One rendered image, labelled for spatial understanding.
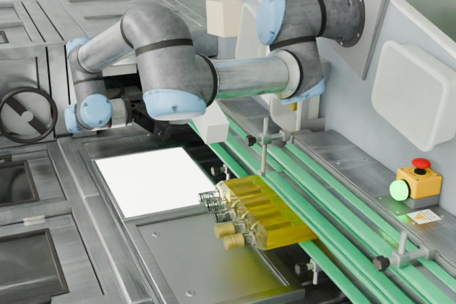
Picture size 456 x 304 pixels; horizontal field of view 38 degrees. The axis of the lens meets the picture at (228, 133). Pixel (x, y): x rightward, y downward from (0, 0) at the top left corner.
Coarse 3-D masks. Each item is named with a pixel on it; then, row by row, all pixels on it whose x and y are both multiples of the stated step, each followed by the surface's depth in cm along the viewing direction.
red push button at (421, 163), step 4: (412, 160) 145; (416, 160) 144; (420, 160) 144; (424, 160) 144; (428, 160) 144; (416, 164) 143; (420, 164) 142; (424, 164) 142; (428, 164) 143; (420, 168) 144; (424, 168) 142
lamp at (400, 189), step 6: (396, 180) 144; (402, 180) 144; (390, 186) 145; (396, 186) 143; (402, 186) 143; (408, 186) 143; (390, 192) 146; (396, 192) 143; (402, 192) 142; (408, 192) 143; (396, 198) 144; (402, 198) 143
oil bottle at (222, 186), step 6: (222, 180) 181; (228, 180) 181; (234, 180) 181; (240, 180) 182; (246, 180) 182; (252, 180) 182; (258, 180) 182; (216, 186) 180; (222, 186) 179; (228, 186) 179; (234, 186) 179; (240, 186) 179; (222, 192) 177; (222, 198) 178
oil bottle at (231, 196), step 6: (246, 186) 178; (252, 186) 178; (258, 186) 178; (264, 186) 178; (228, 192) 175; (234, 192) 175; (240, 192) 175; (246, 192) 175; (252, 192) 175; (258, 192) 175; (264, 192) 175; (270, 192) 176; (228, 198) 173; (234, 198) 172; (240, 198) 173; (228, 204) 173
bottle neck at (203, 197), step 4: (204, 192) 178; (208, 192) 178; (212, 192) 178; (216, 192) 178; (200, 196) 177; (204, 196) 177; (208, 196) 177; (212, 196) 178; (216, 196) 178; (200, 200) 179; (204, 200) 177; (208, 200) 178; (212, 200) 178
